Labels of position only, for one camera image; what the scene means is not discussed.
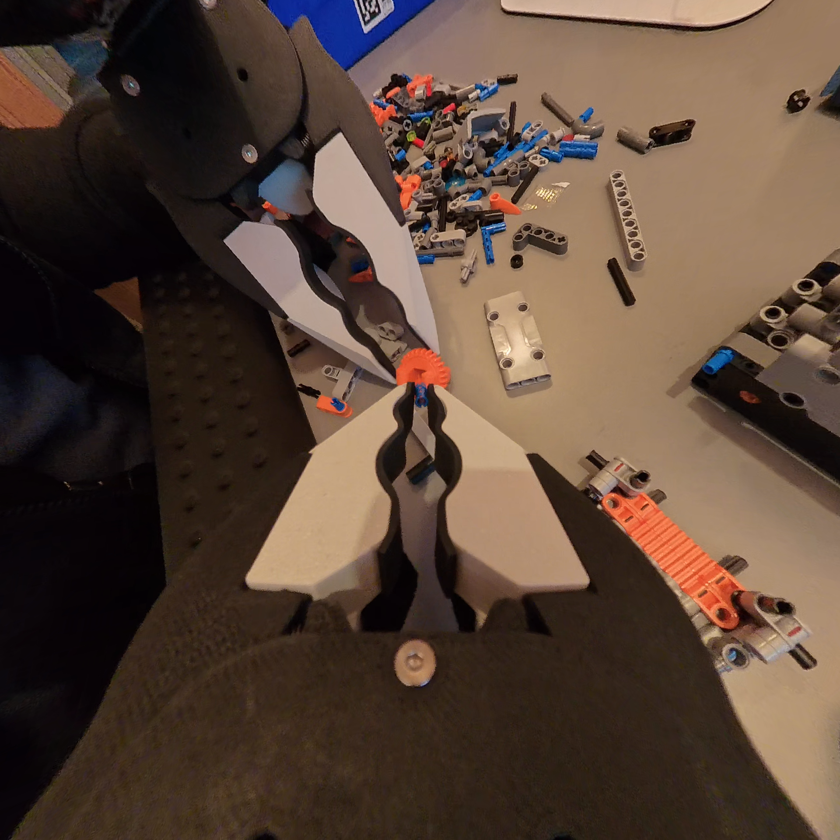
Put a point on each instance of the small orange wedge piece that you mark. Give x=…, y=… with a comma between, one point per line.
x=361, y=272

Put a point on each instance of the orange connector block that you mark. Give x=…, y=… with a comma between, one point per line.
x=334, y=407

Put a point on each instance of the blue plastic bin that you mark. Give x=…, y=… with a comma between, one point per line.
x=308, y=33

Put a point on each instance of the light grey axle pin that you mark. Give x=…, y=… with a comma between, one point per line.
x=468, y=266

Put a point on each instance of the small clear sticker bag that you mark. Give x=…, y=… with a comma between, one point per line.
x=546, y=197

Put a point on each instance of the orange toothed gear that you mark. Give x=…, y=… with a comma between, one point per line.
x=420, y=367

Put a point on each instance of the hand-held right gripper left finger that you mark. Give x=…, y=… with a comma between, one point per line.
x=321, y=525

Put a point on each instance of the white book stand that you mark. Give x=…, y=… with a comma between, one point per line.
x=623, y=12

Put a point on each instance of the pile of small building parts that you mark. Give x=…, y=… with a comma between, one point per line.
x=459, y=164

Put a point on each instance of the short black axle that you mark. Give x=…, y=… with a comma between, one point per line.
x=621, y=282

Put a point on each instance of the grey tube connector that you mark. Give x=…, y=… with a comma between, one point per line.
x=633, y=140

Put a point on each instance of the small black bush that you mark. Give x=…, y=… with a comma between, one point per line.
x=798, y=100

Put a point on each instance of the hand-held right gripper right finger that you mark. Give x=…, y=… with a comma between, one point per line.
x=512, y=525

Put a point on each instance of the dark grey angled beam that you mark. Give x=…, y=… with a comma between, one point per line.
x=551, y=241

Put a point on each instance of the grey double connector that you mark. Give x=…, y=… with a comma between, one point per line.
x=390, y=338

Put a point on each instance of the orange ribbed beam assembly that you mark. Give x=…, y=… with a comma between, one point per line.
x=669, y=544

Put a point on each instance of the grey rectangular panel piece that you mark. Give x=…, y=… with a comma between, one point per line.
x=518, y=341

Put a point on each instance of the black short pin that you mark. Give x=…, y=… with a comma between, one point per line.
x=298, y=348

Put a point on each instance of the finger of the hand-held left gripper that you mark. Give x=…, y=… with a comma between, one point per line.
x=282, y=269
x=367, y=223

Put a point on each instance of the long grey holed beam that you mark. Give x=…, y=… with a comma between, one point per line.
x=627, y=220

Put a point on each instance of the black flat link piece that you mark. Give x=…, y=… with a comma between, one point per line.
x=673, y=129

